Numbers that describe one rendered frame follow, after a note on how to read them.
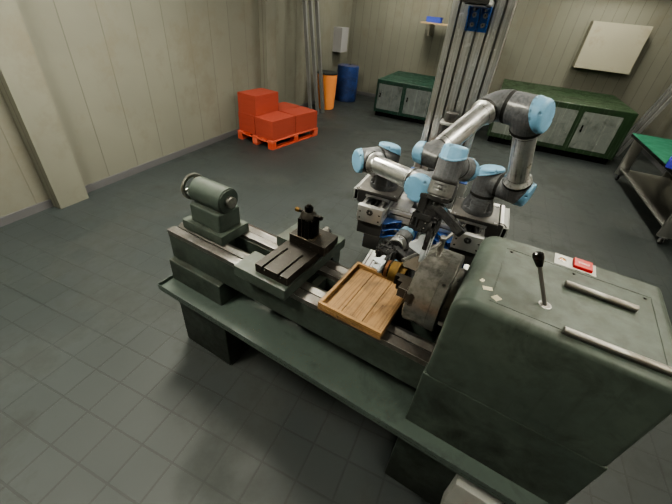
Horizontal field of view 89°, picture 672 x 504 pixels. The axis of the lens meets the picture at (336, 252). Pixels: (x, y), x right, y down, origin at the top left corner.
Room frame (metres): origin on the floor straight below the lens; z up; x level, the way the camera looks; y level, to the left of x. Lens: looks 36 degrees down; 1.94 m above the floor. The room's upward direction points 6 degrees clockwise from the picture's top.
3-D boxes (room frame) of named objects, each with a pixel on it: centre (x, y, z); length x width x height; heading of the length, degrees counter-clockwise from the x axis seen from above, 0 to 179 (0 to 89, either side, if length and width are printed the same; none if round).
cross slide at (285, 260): (1.35, 0.18, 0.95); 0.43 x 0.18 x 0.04; 152
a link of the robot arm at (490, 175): (1.57, -0.69, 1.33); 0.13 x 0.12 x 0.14; 46
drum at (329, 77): (8.30, 0.59, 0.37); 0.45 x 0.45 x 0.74
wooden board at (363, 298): (1.15, -0.16, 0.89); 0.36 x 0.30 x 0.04; 152
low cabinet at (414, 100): (8.56, -1.68, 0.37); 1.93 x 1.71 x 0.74; 70
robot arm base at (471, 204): (1.57, -0.68, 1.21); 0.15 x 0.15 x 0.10
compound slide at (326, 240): (1.39, 0.12, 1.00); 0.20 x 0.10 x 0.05; 62
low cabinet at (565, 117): (7.53, -4.06, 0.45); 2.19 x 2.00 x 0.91; 70
